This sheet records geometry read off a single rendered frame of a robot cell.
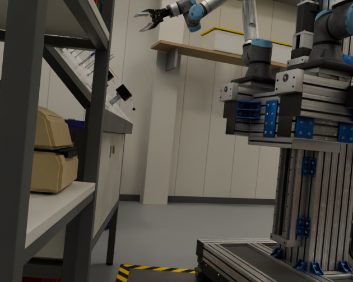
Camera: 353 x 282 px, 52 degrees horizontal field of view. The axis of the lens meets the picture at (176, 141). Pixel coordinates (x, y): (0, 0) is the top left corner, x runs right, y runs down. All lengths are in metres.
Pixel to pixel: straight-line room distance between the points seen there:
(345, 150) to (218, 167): 3.05
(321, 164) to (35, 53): 1.57
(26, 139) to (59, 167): 0.32
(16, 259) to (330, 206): 1.64
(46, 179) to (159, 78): 3.65
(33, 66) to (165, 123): 3.90
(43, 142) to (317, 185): 1.38
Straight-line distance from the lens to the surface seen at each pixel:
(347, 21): 1.58
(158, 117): 4.31
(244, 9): 2.29
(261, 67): 2.05
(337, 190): 1.95
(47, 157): 0.77
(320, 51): 1.66
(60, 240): 1.14
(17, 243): 0.48
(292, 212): 1.87
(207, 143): 4.75
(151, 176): 4.32
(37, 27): 0.48
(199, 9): 2.06
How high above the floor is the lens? 0.80
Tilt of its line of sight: level
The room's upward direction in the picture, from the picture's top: 5 degrees clockwise
